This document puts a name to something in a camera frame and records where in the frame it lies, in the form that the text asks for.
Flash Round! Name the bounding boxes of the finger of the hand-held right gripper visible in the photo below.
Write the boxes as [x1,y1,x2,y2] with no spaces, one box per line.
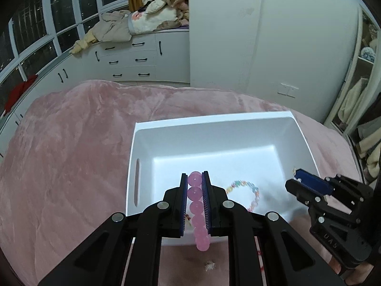
[293,169,336,196]
[285,178,326,208]

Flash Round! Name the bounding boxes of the person's right hand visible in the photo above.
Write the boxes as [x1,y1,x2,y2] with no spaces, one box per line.
[329,259,368,286]

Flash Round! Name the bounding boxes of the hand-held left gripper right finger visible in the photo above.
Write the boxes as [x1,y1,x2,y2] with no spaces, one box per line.
[201,171,343,286]

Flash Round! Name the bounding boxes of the pink fleece blanket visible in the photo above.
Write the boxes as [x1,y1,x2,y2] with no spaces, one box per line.
[0,79,367,286]

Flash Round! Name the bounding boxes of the blue and white patterned item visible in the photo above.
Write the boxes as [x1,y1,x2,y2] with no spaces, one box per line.
[361,47,375,63]

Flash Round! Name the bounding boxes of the red cloth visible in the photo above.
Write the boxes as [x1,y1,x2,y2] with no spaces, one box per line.
[4,74,38,112]

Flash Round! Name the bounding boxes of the large window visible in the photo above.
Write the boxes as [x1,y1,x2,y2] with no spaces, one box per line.
[0,0,130,82]

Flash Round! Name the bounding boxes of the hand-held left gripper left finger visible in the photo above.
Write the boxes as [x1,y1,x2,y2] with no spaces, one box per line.
[39,173,189,286]

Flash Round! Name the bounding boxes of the white plastic box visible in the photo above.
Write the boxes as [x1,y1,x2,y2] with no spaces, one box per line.
[125,111,322,246]

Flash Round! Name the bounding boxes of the beige garment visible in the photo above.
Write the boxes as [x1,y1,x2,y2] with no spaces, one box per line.
[69,10,133,55]

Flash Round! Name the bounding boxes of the pink clothes pile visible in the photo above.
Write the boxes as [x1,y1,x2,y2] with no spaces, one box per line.
[169,0,190,29]

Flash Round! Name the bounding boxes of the multicolour bead bracelet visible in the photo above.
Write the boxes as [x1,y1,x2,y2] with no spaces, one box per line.
[225,180,260,212]

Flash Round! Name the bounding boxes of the pink bead bracelet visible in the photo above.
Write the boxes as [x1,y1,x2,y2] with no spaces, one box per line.
[187,171,211,252]

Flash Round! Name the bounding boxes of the white floral cloth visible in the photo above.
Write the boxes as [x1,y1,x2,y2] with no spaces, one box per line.
[127,6,180,35]

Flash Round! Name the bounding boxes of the dark hanging clothes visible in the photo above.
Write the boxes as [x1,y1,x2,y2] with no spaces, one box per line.
[355,92,381,183]

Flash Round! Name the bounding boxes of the white drawer cabinet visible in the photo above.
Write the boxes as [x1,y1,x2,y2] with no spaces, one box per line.
[0,29,191,157]

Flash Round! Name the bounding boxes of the cream hanging towel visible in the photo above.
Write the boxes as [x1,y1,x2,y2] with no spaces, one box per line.
[337,77,369,126]

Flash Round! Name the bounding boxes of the white open shelf unit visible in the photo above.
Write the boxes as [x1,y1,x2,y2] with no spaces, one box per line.
[323,6,381,185]

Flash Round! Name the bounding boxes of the white wall switch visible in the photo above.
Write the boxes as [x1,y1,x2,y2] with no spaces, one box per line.
[278,82,299,98]

